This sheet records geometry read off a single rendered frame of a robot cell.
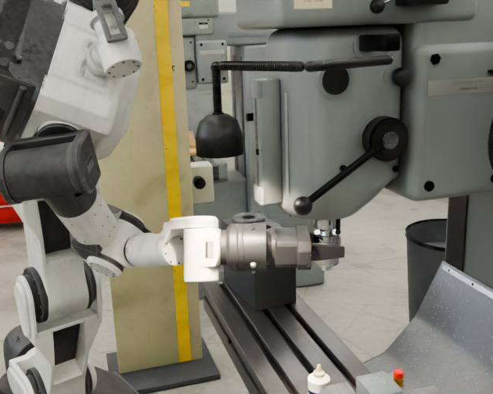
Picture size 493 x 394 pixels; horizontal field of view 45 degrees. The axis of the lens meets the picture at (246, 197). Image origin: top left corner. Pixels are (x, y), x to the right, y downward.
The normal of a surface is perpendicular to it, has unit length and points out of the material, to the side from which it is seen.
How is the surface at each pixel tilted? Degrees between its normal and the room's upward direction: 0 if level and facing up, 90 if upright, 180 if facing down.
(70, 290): 81
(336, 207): 123
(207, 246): 68
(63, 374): 28
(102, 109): 59
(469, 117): 90
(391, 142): 90
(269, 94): 90
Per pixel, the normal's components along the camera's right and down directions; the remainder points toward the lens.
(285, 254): -0.03, 0.26
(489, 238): -0.96, 0.11
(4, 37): 0.50, -0.34
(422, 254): -0.80, 0.25
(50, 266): 0.61, 0.28
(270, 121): 0.29, 0.25
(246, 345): -0.04, -0.96
